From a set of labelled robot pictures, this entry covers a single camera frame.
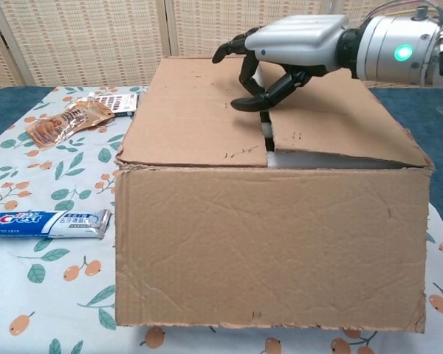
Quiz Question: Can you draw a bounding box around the Crest toothpaste tube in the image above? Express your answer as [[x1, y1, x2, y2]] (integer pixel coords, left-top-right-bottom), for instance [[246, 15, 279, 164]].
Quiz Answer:
[[0, 209, 112, 240]]

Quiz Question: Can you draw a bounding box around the white foam insert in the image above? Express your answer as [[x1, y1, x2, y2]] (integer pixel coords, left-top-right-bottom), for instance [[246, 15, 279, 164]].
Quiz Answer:
[[260, 121, 407, 169]]

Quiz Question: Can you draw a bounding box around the brown snack pouch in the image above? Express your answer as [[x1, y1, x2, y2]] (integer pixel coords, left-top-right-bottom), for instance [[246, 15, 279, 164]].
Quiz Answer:
[[24, 96, 116, 150]]

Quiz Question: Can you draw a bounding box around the floral fruit print tablecloth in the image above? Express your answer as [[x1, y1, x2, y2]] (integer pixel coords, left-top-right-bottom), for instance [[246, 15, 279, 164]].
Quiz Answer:
[[0, 85, 443, 354]]

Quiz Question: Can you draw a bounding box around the large cardboard box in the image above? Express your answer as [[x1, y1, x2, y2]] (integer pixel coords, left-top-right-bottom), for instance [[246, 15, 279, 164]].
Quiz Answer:
[[112, 55, 436, 335]]

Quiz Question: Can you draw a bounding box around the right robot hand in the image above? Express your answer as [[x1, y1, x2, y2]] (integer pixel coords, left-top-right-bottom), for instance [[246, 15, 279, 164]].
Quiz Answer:
[[212, 14, 360, 111]]

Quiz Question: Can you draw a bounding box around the flat colour swatch box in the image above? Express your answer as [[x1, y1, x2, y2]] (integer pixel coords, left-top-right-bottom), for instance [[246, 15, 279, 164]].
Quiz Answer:
[[90, 91, 140, 118]]

